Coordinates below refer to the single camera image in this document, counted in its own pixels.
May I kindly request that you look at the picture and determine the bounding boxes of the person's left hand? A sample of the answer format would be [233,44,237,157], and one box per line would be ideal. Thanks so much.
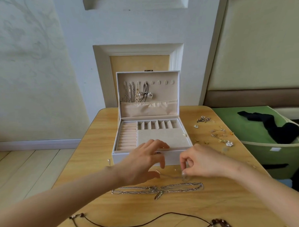
[114,138,172,187]

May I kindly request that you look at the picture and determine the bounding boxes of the person's right hand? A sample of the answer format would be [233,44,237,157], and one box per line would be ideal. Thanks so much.
[179,142,234,181]

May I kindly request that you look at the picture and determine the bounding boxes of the thin silver chain necklace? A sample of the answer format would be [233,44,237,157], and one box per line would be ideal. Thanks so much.
[106,155,188,184]

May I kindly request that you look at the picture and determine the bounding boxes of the silver link chain necklace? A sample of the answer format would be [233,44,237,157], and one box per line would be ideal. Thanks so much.
[110,181,205,202]

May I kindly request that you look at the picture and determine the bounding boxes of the white jewelry box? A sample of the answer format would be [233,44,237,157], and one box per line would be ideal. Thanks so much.
[108,69,194,168]

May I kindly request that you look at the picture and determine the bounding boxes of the small earrings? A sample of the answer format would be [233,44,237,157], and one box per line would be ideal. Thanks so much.
[191,113,237,151]

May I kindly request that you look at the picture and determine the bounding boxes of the square pendant cord necklace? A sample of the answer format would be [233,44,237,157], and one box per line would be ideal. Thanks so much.
[68,206,235,227]

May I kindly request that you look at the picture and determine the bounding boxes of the bow pendant cord necklace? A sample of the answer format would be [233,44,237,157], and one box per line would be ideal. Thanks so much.
[140,81,154,103]

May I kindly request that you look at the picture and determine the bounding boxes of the slim silver rope chain necklace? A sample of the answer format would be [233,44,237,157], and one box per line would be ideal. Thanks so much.
[129,81,136,103]

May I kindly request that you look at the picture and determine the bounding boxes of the silver cross pendant necklace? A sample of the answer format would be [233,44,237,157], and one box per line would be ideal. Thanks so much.
[121,82,129,103]

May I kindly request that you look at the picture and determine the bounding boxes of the person's right forearm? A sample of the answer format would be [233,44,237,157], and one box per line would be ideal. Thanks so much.
[226,158,299,227]

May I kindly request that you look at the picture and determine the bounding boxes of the person's left forearm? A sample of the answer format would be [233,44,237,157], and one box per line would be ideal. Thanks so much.
[0,165,126,227]

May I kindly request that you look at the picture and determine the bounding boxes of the black cloth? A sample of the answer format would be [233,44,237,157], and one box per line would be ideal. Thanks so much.
[237,108,299,147]

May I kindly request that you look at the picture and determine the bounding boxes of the beige padded wall panel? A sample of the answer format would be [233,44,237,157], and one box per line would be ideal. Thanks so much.
[198,0,299,111]

